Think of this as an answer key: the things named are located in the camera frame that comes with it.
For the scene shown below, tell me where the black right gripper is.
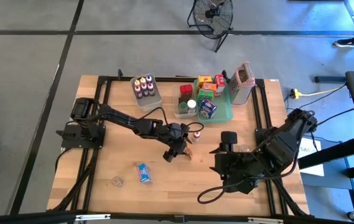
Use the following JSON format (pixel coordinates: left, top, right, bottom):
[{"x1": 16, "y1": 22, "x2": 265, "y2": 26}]
[{"x1": 209, "y1": 131, "x2": 264, "y2": 194}]

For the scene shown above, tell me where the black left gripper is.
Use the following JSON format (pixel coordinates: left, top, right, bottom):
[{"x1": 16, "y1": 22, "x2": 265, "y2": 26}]
[{"x1": 163, "y1": 123, "x2": 193, "y2": 163}]

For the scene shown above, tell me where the navy mini cereal box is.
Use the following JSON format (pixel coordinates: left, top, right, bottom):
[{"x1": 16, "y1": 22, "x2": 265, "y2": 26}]
[{"x1": 198, "y1": 98, "x2": 218, "y2": 120}]

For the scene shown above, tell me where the blue Rice Krispies box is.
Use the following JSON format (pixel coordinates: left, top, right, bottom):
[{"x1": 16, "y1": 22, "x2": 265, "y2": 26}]
[{"x1": 136, "y1": 163, "x2": 152, "y2": 184}]

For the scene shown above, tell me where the green mini cereal box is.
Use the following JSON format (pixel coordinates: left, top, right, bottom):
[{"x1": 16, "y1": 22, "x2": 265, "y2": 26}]
[{"x1": 197, "y1": 88, "x2": 215, "y2": 103}]

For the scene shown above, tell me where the red plastic box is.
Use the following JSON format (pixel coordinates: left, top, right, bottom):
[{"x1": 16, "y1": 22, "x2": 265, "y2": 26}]
[{"x1": 179, "y1": 83, "x2": 193, "y2": 97}]

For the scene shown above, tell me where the orange mini cereal box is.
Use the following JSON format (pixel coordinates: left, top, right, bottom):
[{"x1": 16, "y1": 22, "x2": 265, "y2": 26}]
[{"x1": 201, "y1": 82, "x2": 217, "y2": 93}]

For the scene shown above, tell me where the yellow Corn Pops box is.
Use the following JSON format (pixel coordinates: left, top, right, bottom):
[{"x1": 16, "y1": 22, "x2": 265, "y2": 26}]
[{"x1": 197, "y1": 75, "x2": 213, "y2": 90}]

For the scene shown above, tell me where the red Froot Loops box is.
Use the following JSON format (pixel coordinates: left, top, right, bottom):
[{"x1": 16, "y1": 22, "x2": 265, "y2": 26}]
[{"x1": 213, "y1": 73, "x2": 226, "y2": 95}]

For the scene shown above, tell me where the clear plastic container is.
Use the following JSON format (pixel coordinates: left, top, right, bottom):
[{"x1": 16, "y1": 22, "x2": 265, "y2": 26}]
[{"x1": 172, "y1": 84, "x2": 198, "y2": 119}]

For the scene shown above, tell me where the green plastic tray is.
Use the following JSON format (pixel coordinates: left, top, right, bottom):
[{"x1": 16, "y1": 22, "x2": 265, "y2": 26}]
[{"x1": 193, "y1": 78, "x2": 234, "y2": 124}]

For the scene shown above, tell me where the white paper sheet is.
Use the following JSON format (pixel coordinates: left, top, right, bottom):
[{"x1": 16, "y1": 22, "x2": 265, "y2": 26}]
[{"x1": 297, "y1": 136, "x2": 325, "y2": 177}]

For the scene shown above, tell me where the black floor fan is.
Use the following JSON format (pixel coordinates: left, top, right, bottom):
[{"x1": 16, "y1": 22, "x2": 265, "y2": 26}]
[{"x1": 186, "y1": 0, "x2": 235, "y2": 53}]

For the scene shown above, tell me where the blue metal floor beam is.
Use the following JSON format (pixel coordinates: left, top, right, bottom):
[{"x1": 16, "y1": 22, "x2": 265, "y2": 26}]
[{"x1": 314, "y1": 75, "x2": 348, "y2": 83}]

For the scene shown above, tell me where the black aluminium crossbar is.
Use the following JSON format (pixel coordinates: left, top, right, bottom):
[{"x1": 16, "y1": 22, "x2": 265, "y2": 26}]
[{"x1": 0, "y1": 208, "x2": 354, "y2": 224}]

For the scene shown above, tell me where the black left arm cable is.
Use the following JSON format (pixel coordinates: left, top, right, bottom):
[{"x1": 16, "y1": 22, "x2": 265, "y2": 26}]
[{"x1": 133, "y1": 106, "x2": 205, "y2": 134}]

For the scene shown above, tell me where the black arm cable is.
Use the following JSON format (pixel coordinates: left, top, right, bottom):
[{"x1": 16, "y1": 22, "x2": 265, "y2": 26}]
[
  {"x1": 197, "y1": 185, "x2": 229, "y2": 205},
  {"x1": 133, "y1": 106, "x2": 205, "y2": 134}
]

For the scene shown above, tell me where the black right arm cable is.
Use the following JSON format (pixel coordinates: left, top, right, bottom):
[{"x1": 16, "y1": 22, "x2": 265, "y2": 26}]
[{"x1": 197, "y1": 185, "x2": 229, "y2": 205}]

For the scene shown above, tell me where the grey translucent handled bin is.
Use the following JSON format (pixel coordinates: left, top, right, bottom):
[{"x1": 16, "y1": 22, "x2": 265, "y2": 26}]
[{"x1": 129, "y1": 73, "x2": 164, "y2": 112}]

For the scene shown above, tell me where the silver metal bracket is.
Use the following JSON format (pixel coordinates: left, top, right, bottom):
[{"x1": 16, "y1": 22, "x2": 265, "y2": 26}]
[
  {"x1": 247, "y1": 217, "x2": 285, "y2": 224},
  {"x1": 75, "y1": 213, "x2": 111, "y2": 222}
]

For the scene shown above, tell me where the black aluminium table frame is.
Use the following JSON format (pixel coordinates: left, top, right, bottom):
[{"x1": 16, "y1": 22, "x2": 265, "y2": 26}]
[{"x1": 47, "y1": 68, "x2": 311, "y2": 218}]

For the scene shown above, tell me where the yellow extension cord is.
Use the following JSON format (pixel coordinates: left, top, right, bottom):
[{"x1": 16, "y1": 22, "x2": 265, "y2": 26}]
[{"x1": 290, "y1": 83, "x2": 348, "y2": 100}]

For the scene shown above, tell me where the black floor cable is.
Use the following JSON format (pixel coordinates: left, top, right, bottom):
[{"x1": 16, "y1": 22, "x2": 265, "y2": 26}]
[{"x1": 315, "y1": 102, "x2": 354, "y2": 128}]

